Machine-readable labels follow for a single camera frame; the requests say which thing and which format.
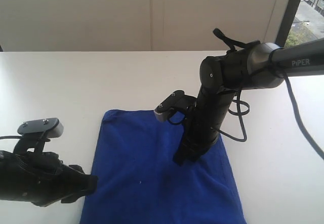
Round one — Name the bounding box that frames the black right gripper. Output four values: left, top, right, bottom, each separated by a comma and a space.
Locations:
173, 87, 236, 166

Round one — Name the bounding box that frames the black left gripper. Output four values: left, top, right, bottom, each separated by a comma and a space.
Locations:
15, 151, 98, 207

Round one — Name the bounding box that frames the blue terry towel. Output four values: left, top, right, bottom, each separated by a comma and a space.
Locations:
80, 109, 245, 223

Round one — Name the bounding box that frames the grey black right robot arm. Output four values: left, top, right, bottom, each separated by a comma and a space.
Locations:
173, 39, 323, 165

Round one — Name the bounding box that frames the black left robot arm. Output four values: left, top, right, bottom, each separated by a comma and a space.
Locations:
1, 151, 98, 207

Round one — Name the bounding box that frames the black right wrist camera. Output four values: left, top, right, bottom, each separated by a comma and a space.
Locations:
154, 90, 196, 122

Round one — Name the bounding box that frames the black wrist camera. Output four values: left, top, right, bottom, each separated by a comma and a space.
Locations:
154, 90, 196, 122
13, 118, 64, 154

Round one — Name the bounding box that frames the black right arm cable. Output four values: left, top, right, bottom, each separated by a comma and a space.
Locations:
167, 28, 324, 160

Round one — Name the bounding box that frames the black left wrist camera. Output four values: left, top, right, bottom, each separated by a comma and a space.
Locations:
13, 118, 64, 154

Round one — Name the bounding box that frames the dark window frame post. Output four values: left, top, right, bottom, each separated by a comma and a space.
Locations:
275, 0, 301, 47

